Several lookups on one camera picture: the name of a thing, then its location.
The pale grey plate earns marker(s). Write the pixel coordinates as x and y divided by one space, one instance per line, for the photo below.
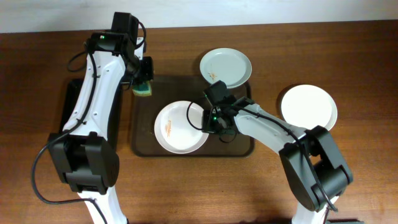
227 65

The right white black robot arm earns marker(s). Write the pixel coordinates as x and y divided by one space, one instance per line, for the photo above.
314 167

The white plate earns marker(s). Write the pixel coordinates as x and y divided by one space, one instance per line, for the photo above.
177 127
308 106

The white plate front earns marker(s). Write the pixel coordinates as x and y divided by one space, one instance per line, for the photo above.
177 127

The brown tray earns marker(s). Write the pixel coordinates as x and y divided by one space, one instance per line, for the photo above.
166 90

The black tray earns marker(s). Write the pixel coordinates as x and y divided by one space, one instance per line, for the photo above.
73 90

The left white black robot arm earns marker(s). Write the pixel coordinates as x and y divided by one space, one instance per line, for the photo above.
84 151

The green yellow sponge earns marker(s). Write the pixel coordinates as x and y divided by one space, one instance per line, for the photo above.
142 90

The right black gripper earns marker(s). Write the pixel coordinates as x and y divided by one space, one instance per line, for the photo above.
207 126

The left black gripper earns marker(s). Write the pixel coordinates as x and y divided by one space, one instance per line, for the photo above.
148 71

